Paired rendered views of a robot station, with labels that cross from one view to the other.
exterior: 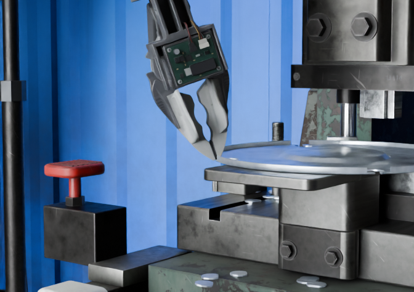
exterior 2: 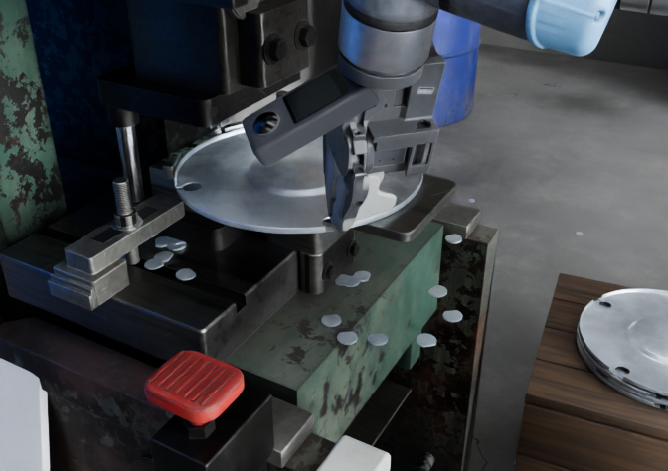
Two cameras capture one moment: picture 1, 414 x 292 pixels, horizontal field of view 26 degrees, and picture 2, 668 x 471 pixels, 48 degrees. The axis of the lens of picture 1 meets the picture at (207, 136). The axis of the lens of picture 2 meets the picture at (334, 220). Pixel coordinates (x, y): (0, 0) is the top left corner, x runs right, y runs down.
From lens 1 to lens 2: 132 cm
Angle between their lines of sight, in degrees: 94
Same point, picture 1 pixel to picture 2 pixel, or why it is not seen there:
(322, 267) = (345, 263)
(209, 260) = (270, 345)
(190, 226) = (220, 338)
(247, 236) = (268, 295)
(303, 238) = (334, 251)
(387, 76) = not seen: hidden behind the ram
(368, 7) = (303, 14)
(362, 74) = not seen: hidden behind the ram
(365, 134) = (49, 155)
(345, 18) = (290, 30)
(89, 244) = (267, 435)
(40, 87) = not seen: outside the picture
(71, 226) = (247, 442)
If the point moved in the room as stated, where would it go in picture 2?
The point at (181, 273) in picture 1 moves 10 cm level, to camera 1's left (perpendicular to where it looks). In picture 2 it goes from (322, 364) to (335, 432)
